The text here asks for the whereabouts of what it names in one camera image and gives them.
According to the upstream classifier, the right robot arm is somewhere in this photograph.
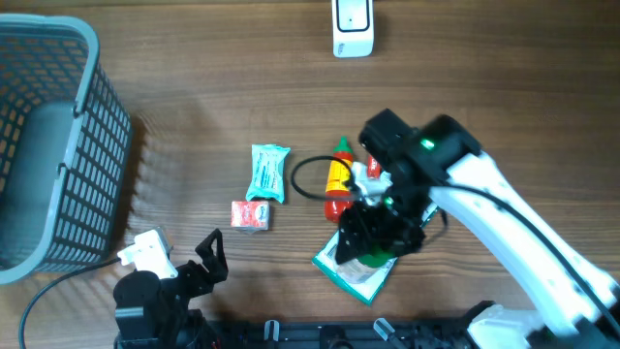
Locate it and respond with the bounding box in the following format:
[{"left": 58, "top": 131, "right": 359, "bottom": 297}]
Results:
[{"left": 335, "top": 110, "right": 619, "bottom": 348}]

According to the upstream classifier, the green white glove package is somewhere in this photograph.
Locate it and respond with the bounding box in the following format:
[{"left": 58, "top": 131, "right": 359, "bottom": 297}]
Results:
[{"left": 312, "top": 203, "right": 437, "bottom": 305}]

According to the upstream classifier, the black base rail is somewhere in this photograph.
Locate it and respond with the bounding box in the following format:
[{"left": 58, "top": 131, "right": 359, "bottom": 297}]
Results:
[{"left": 195, "top": 318, "right": 478, "bottom": 349}]

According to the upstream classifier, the red coffee stick sachet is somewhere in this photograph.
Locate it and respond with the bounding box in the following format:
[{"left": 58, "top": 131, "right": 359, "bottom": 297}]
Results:
[{"left": 366, "top": 155, "right": 382, "bottom": 179}]

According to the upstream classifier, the teal wet wipes pack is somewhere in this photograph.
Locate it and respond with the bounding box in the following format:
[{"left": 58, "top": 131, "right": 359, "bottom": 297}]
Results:
[{"left": 245, "top": 144, "right": 291, "bottom": 204}]

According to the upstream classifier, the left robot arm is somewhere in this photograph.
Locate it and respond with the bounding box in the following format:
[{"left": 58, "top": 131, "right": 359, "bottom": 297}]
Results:
[{"left": 113, "top": 227, "right": 229, "bottom": 348}]

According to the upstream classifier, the green lid jar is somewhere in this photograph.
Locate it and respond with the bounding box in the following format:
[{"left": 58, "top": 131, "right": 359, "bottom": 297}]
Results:
[{"left": 336, "top": 248, "right": 395, "bottom": 284}]

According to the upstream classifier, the red white tissue pack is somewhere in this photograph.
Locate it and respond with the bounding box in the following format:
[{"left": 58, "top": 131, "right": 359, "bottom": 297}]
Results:
[{"left": 231, "top": 201, "right": 270, "bottom": 232}]

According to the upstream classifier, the red chili sauce bottle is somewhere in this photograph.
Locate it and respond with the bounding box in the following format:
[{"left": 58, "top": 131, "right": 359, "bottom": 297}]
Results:
[{"left": 324, "top": 136, "right": 354, "bottom": 223}]

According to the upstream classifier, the white barcode scanner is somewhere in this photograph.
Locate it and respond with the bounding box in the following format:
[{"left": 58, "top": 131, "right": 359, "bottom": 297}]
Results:
[{"left": 331, "top": 0, "right": 375, "bottom": 58}]

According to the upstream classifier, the grey plastic mesh basket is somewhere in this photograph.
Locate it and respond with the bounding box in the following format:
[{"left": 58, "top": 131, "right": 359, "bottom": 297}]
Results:
[{"left": 1, "top": 14, "right": 134, "bottom": 284}]

